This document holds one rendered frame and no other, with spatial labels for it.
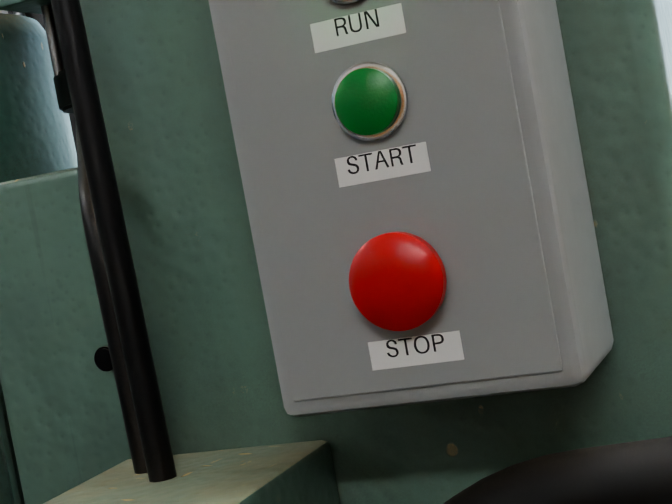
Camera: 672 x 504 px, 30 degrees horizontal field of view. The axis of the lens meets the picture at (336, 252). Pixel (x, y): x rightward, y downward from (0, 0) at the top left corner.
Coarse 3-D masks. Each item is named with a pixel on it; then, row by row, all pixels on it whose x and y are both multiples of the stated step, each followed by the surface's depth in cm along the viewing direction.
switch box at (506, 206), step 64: (256, 0) 39; (320, 0) 38; (384, 0) 38; (448, 0) 37; (512, 0) 36; (256, 64) 39; (320, 64) 39; (384, 64) 38; (448, 64) 37; (512, 64) 37; (256, 128) 40; (320, 128) 39; (448, 128) 37; (512, 128) 37; (576, 128) 42; (256, 192) 40; (320, 192) 39; (384, 192) 38; (448, 192) 38; (512, 192) 37; (576, 192) 40; (256, 256) 40; (320, 256) 39; (448, 256) 38; (512, 256) 37; (576, 256) 38; (320, 320) 40; (448, 320) 38; (512, 320) 37; (576, 320) 37; (320, 384) 40; (384, 384) 39; (448, 384) 38; (512, 384) 38; (576, 384) 37
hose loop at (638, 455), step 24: (552, 456) 40; (576, 456) 39; (600, 456) 39; (624, 456) 39; (648, 456) 38; (480, 480) 41; (504, 480) 40; (528, 480) 40; (552, 480) 39; (576, 480) 39; (600, 480) 39; (624, 480) 38; (648, 480) 38
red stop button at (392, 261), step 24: (384, 240) 38; (408, 240) 37; (360, 264) 38; (384, 264) 38; (408, 264) 37; (432, 264) 37; (360, 288) 38; (384, 288) 38; (408, 288) 37; (432, 288) 37; (360, 312) 38; (384, 312) 38; (408, 312) 37; (432, 312) 37
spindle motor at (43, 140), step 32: (0, 32) 61; (32, 32) 63; (0, 64) 61; (32, 64) 63; (0, 96) 60; (32, 96) 62; (0, 128) 60; (32, 128) 62; (64, 128) 65; (0, 160) 60; (32, 160) 62; (64, 160) 64; (0, 384) 60; (0, 416) 59; (0, 448) 59; (0, 480) 59
